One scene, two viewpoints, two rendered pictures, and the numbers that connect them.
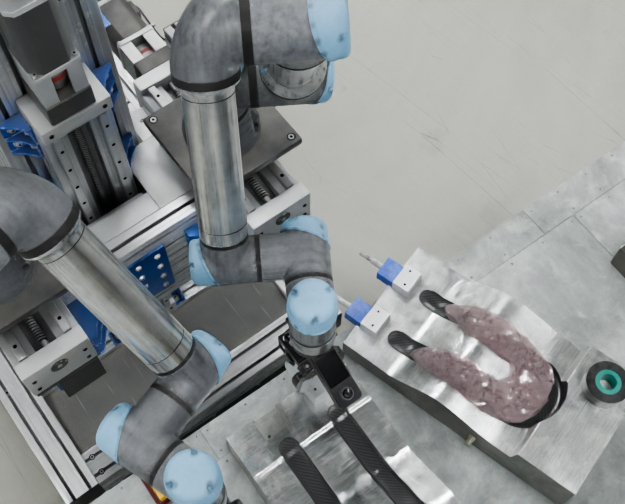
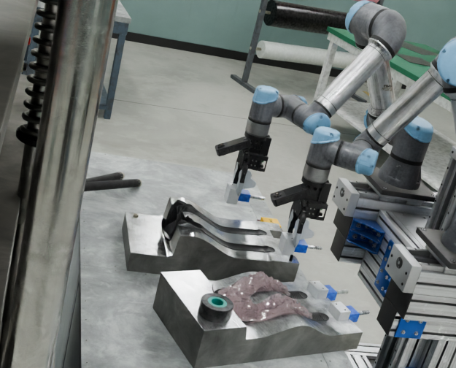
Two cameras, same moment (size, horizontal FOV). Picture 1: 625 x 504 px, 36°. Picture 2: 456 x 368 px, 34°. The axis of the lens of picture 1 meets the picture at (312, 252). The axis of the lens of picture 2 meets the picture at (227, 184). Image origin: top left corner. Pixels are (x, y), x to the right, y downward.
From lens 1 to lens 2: 2.38 m
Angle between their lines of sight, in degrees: 79
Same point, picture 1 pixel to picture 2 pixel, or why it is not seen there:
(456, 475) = not seen: hidden behind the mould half
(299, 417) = (275, 240)
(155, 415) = (297, 99)
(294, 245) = (360, 144)
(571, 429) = (198, 290)
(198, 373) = (309, 109)
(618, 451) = (163, 345)
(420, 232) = not seen: outside the picture
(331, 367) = (294, 189)
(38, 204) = (386, 25)
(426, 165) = not seen: outside the picture
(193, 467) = (270, 89)
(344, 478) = (233, 237)
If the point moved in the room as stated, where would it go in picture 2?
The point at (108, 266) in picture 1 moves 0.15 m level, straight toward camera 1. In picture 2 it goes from (361, 60) to (314, 50)
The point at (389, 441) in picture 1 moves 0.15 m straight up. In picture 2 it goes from (241, 255) to (254, 209)
